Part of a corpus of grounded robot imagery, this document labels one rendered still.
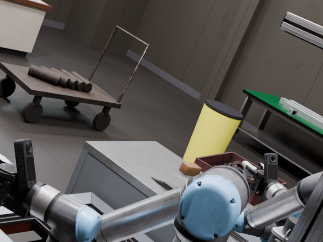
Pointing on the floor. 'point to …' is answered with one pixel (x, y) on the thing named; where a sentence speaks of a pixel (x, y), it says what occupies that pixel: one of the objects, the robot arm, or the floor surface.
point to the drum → (212, 130)
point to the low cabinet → (20, 25)
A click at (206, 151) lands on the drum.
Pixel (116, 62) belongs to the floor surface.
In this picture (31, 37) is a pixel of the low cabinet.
